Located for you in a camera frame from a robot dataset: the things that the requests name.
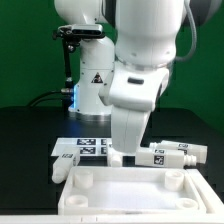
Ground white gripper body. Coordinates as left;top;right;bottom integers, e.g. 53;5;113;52
111;108;150;154

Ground white square desk top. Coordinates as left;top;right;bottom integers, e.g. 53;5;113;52
58;166;207;215

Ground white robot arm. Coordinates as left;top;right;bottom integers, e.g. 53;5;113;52
54;0;223;154

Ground white marker base sheet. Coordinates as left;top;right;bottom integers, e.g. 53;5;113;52
51;138;112;157

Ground black cables at base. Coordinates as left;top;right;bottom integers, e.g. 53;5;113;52
28;87;74;108

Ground black camera on stand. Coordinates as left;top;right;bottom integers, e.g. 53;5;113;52
52;24;105;96

